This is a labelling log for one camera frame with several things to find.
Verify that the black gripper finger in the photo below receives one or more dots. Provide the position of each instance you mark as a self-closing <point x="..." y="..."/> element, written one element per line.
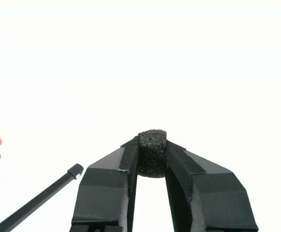
<point x="101" y="193"/>
<point x="215" y="198"/>

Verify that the black foam box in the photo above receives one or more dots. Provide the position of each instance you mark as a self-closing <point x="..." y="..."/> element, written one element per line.
<point x="152" y="145"/>

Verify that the black rod with cap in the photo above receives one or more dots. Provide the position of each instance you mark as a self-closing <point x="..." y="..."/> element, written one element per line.
<point x="38" y="198"/>

